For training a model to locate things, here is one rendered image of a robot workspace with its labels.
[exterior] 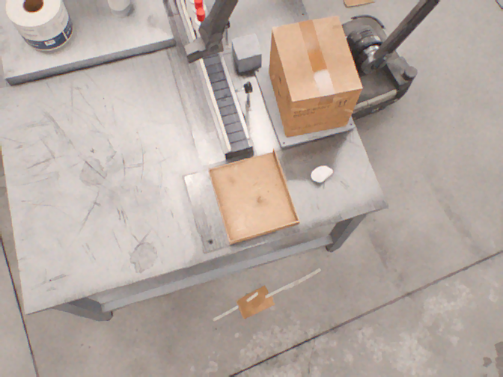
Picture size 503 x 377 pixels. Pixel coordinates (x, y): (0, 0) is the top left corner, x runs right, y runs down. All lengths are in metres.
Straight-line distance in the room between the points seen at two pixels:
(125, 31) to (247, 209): 0.89
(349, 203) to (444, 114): 1.40
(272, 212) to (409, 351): 1.19
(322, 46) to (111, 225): 0.97
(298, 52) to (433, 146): 1.44
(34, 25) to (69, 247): 0.83
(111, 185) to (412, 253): 1.60
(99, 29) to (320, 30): 0.90
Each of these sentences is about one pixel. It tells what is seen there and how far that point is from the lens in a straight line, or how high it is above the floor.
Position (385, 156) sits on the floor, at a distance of 2.85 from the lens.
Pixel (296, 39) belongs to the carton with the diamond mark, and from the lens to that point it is 1.75.
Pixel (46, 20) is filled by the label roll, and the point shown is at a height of 1.02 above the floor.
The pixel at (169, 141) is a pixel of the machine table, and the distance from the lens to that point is 1.88.
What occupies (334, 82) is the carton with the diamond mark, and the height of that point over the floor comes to 1.12.
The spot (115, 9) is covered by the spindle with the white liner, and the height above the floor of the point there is 0.92.
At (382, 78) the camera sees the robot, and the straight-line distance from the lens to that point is 2.79.
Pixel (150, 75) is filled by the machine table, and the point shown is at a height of 0.83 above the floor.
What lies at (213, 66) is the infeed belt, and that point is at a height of 0.88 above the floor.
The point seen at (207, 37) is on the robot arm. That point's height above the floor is 1.18.
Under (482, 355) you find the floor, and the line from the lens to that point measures 2.76.
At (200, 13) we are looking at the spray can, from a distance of 1.86.
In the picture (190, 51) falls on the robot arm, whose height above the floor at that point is 1.10.
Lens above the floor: 2.51
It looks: 70 degrees down
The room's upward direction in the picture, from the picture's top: 2 degrees clockwise
